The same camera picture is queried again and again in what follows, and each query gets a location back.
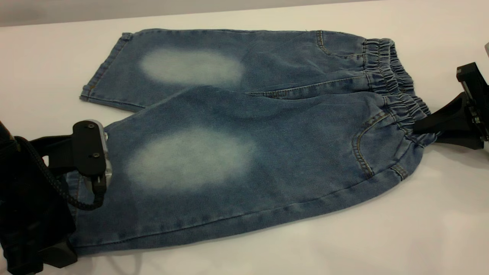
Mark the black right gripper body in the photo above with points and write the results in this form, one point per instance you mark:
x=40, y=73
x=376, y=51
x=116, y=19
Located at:
x=477, y=95

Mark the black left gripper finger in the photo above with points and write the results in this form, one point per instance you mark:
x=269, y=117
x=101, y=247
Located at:
x=59, y=256

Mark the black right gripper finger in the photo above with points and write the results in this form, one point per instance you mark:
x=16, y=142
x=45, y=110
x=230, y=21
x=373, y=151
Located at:
x=466, y=138
x=450, y=120

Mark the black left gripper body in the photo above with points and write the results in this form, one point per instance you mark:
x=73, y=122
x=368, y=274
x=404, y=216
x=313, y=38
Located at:
x=30, y=214

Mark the blue denim kids jeans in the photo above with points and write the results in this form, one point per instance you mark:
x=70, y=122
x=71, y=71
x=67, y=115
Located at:
x=267, y=152

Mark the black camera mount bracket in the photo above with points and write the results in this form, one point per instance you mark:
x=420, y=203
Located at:
x=57, y=152

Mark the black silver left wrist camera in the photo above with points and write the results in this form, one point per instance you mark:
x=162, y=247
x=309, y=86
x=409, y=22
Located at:
x=88, y=149

